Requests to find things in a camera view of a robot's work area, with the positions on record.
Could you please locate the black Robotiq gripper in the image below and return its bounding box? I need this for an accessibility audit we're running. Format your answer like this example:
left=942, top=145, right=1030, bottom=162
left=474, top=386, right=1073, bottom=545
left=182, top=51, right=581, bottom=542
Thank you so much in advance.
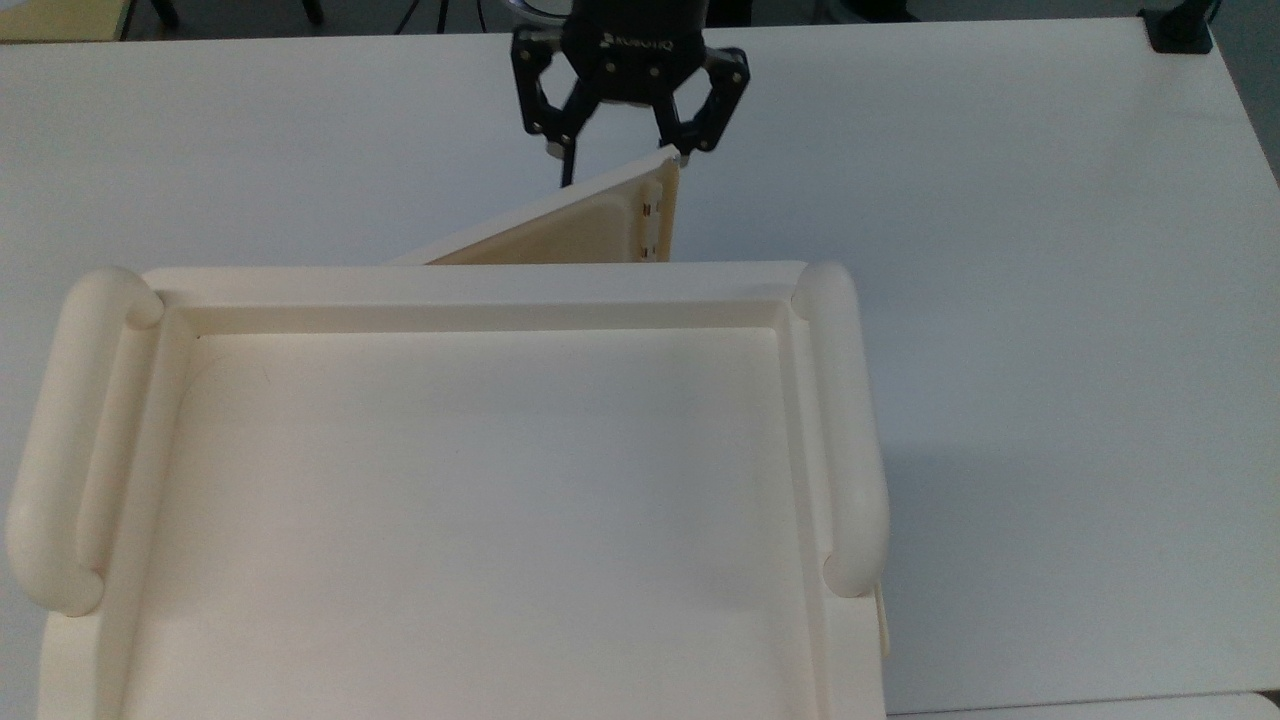
left=511, top=0, right=752, bottom=189

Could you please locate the cream hinged leg panel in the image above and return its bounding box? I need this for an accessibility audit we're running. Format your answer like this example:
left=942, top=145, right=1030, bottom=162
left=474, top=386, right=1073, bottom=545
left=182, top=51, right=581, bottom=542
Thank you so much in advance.
left=385, top=145, right=683, bottom=266

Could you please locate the black table clamp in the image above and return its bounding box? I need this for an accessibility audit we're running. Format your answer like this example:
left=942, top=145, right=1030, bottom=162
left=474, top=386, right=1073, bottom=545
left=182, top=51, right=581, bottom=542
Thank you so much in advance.
left=1138, top=0, right=1218, bottom=54

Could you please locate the yellow wooden table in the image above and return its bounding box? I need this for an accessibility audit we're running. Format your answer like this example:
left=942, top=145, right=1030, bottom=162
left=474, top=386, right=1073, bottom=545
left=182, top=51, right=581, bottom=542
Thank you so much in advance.
left=0, top=0, right=137, bottom=43

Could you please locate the cream tubular cabinet carry handle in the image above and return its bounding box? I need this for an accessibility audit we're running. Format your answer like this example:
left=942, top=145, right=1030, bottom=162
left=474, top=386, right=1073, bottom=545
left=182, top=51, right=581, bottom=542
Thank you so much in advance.
left=790, top=262, right=891, bottom=599
left=5, top=266, right=164, bottom=617

